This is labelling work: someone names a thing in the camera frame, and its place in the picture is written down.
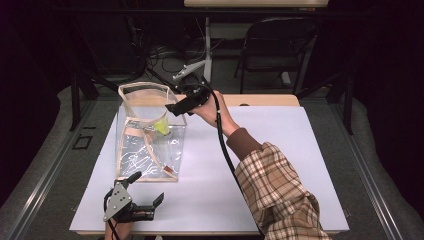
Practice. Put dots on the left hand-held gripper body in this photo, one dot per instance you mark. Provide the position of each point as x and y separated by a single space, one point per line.
120 200

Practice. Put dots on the black folding chair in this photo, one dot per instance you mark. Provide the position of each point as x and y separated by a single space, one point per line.
276 53

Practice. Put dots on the white background table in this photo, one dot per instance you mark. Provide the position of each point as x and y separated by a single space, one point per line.
256 3

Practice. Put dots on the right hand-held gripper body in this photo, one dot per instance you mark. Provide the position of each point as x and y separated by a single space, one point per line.
195 88

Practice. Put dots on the transparent bag with beige trim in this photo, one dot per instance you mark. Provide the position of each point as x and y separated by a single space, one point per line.
146 156

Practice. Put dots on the yellow shuttlecock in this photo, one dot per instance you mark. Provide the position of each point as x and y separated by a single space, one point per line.
162 126

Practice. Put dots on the black metal stand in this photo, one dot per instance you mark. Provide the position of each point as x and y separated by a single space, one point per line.
81 90
340 96

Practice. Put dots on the person's right hand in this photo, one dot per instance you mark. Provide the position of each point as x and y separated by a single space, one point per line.
215 113

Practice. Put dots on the person's left hand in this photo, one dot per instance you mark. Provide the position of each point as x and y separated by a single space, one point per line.
120 230

